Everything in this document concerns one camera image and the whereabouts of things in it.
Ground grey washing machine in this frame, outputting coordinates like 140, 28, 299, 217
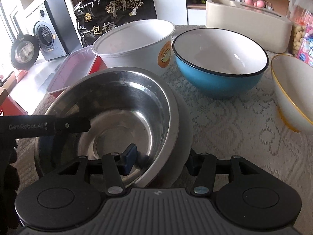
26, 0, 82, 61

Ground beige tissue box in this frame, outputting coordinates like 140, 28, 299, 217
206, 0, 292, 54

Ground blue enamel bowl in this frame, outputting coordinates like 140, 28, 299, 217
172, 28, 269, 99

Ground stainless steel bowl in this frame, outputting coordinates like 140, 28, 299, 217
34, 67, 192, 187

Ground white paper bucket bowl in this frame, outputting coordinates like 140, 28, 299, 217
92, 19, 176, 76

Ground large clear snack jar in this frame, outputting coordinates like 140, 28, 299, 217
286, 0, 312, 57

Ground pink earmuffs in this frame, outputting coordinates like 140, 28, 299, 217
244, 0, 266, 8

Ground white gold-rimmed bowl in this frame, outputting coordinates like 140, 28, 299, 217
271, 54, 312, 134

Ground white lace tablecloth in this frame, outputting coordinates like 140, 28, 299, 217
14, 24, 313, 233

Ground black snack bag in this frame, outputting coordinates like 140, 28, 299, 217
74, 0, 157, 47

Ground pink marshmallow bag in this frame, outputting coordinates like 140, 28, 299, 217
297, 25, 313, 67

